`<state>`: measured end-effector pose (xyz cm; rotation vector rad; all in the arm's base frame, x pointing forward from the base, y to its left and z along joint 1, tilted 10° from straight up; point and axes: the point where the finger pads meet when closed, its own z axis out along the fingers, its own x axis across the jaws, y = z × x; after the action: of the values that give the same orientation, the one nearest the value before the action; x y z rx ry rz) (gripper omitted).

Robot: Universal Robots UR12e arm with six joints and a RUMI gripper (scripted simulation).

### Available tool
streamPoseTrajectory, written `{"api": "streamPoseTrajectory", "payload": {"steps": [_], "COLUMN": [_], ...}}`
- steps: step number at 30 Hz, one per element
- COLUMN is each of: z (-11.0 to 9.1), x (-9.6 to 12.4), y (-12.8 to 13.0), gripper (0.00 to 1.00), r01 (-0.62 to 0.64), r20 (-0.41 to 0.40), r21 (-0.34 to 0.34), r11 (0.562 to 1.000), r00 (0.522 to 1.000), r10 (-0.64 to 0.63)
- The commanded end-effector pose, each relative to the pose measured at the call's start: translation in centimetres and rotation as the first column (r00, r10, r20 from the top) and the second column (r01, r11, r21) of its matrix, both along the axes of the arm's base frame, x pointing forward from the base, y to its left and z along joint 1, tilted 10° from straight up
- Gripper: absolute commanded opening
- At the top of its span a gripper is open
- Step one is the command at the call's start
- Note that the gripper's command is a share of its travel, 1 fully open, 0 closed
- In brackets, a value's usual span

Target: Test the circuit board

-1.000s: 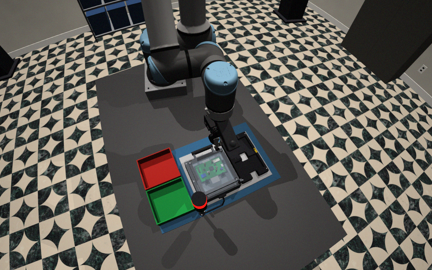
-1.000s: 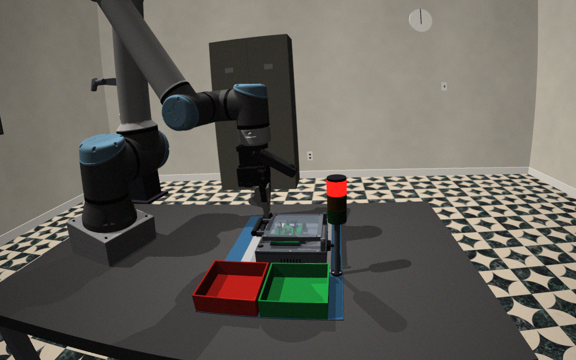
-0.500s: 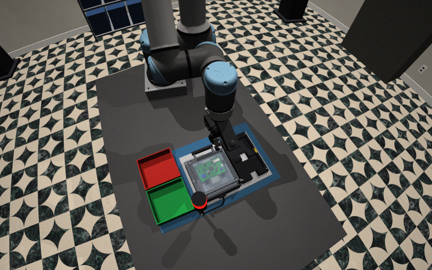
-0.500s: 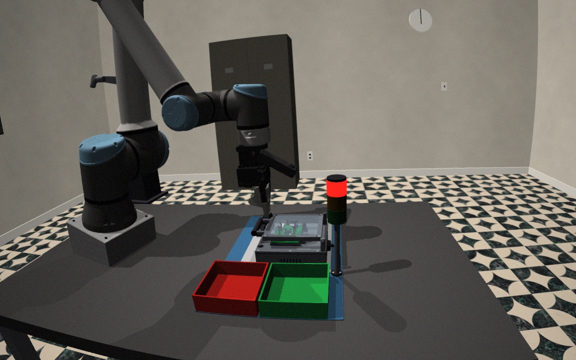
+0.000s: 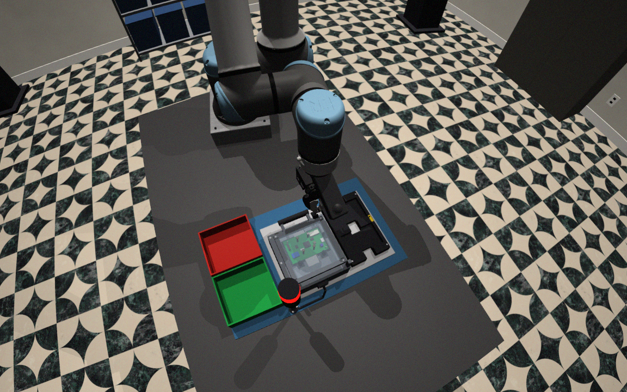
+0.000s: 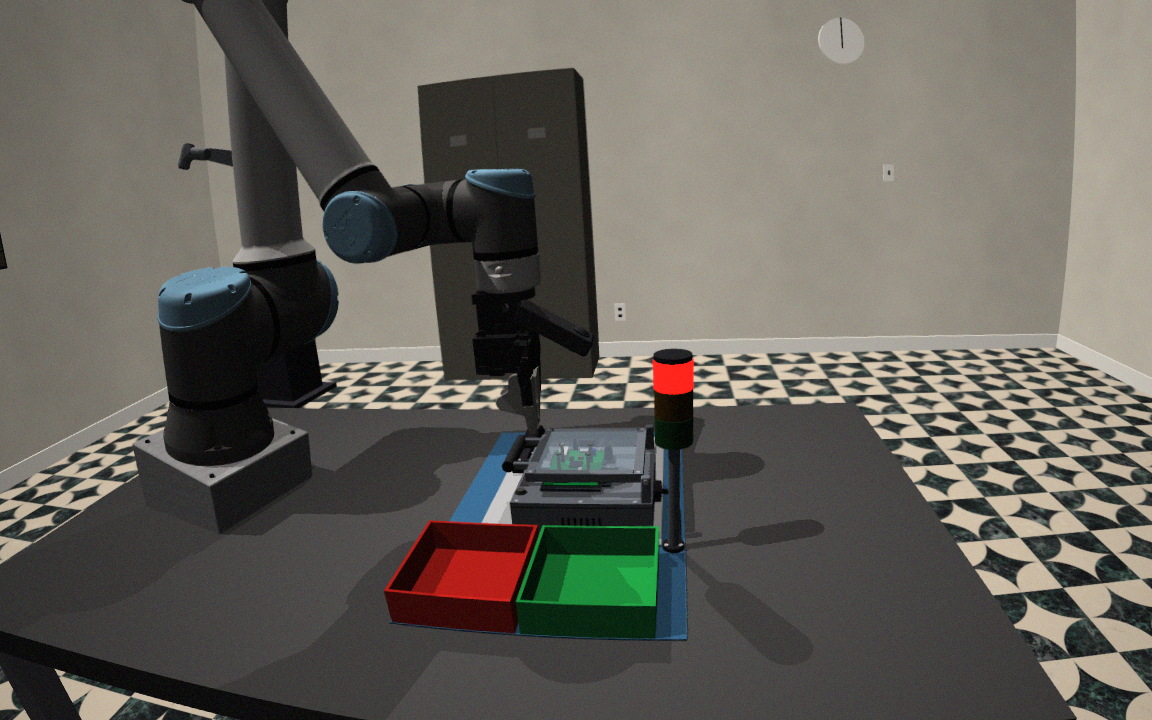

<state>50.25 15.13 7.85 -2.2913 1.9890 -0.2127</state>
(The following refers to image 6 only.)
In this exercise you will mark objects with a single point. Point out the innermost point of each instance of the green open-top bin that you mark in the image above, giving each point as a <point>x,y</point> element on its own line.
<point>581,579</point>

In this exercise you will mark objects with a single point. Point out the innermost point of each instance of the red bin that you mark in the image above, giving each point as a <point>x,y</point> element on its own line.
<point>463,559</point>

